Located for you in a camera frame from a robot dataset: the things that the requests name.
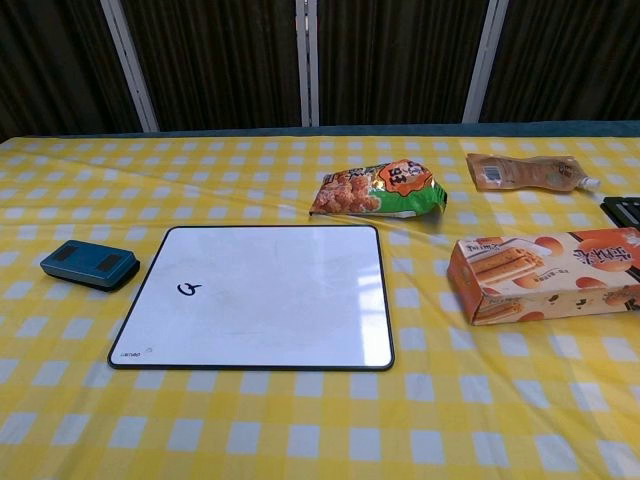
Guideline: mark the blue whiteboard eraser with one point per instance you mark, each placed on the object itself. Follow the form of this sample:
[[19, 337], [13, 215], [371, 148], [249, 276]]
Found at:
[[82, 263]]

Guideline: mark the white dry-erase board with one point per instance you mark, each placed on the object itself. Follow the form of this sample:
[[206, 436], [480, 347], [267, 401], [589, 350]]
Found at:
[[260, 300]]

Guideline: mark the green orange snack bag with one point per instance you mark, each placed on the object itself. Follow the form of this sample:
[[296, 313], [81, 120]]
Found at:
[[380, 192]]

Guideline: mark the yellow white checkered tablecloth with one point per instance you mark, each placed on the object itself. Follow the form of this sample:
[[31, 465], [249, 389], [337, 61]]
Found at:
[[300, 410]]

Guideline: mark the dark pleated curtain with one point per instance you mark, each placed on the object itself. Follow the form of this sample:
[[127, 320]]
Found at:
[[225, 60]]

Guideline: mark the brown spouted sauce pouch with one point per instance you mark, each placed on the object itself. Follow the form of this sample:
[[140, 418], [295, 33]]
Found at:
[[525, 172]]

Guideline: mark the orange biscuit roll box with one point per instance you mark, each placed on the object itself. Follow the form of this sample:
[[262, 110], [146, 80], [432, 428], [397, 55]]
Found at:
[[550, 275]]

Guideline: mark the black flat device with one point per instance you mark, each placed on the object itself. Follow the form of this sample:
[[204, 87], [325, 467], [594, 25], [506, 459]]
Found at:
[[625, 207]]

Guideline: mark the white vertical frame post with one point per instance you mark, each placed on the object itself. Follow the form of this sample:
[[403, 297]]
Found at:
[[306, 62], [482, 60], [130, 65]]

